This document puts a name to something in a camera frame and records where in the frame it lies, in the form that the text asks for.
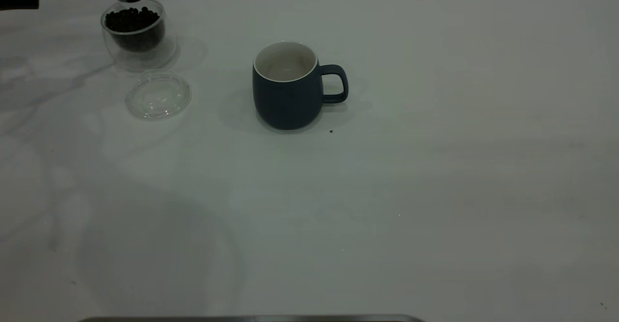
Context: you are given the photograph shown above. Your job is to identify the dark blue ceramic mug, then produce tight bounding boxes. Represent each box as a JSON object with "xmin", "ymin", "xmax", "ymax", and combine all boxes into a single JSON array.
[{"xmin": 252, "ymin": 42, "xmax": 349, "ymax": 131}]

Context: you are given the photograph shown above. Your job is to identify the dark coffee beans heap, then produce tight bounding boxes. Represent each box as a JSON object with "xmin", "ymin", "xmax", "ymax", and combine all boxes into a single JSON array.
[{"xmin": 105, "ymin": 6, "xmax": 165, "ymax": 53}]

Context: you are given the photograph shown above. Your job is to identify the double-walled glass cup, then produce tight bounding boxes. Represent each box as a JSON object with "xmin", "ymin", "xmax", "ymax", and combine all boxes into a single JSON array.
[{"xmin": 100, "ymin": 0, "xmax": 178, "ymax": 72}]

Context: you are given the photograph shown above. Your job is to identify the clear glass lid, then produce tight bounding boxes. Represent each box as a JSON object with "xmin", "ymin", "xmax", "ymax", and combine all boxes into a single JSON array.
[{"xmin": 125, "ymin": 69, "xmax": 192, "ymax": 121}]

